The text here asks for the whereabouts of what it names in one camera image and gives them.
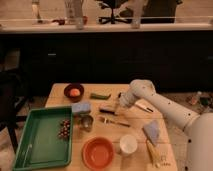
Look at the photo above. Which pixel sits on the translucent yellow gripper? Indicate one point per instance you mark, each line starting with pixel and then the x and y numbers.
pixel 119 110

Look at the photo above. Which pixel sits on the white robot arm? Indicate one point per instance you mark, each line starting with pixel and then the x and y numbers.
pixel 198 128

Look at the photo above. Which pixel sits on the red plastic bowl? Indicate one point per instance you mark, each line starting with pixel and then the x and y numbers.
pixel 97 153

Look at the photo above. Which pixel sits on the dark brown small bowl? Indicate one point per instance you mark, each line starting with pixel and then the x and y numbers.
pixel 74 85

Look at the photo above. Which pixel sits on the silver fork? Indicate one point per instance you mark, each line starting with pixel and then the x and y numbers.
pixel 108 121

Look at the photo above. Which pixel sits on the metal measuring cup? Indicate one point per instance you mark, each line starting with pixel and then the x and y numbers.
pixel 86 123

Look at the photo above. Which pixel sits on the white plastic cup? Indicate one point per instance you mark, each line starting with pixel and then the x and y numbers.
pixel 127 145

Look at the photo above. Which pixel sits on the blue folded cloth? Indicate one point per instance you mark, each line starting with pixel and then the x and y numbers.
pixel 152 131

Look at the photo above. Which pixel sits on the blue sponge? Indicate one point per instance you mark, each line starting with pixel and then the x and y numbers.
pixel 81 108

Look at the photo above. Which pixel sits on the orange fruit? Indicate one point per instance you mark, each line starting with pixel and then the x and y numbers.
pixel 74 92

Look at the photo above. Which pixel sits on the bunch of red grapes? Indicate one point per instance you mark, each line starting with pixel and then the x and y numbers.
pixel 64 131

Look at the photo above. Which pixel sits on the dark cabinet counter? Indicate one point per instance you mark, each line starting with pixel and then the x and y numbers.
pixel 174 61

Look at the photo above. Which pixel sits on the green plastic tray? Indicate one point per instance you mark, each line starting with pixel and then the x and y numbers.
pixel 40 146

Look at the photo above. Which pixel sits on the black office chair base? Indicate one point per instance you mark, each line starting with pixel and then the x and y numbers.
pixel 112 5

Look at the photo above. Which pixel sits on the black chair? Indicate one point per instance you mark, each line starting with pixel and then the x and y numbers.
pixel 8 105

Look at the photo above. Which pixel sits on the white handled ice cream scoop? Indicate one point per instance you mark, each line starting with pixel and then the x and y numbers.
pixel 143 106

